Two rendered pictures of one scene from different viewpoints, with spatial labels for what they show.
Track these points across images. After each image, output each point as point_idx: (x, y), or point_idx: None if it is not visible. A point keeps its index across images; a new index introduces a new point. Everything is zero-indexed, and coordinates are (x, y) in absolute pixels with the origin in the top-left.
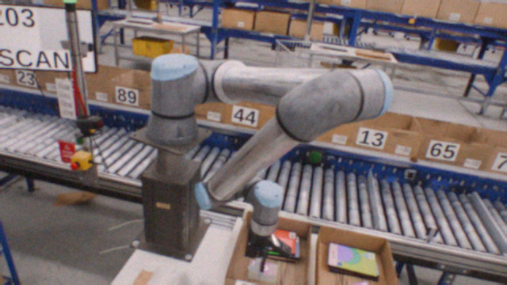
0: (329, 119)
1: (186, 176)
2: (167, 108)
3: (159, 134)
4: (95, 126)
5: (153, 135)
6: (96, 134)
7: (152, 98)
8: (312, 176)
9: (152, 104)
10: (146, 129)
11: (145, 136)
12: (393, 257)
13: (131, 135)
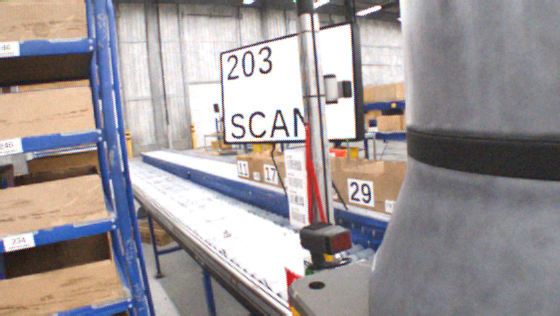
0: None
1: None
2: (518, 65)
3: (438, 311)
4: (328, 246)
5: (393, 313)
6: (333, 267)
7: (404, 41)
8: None
9: (407, 87)
10: (373, 261)
11: (365, 303)
12: None
13: (301, 285)
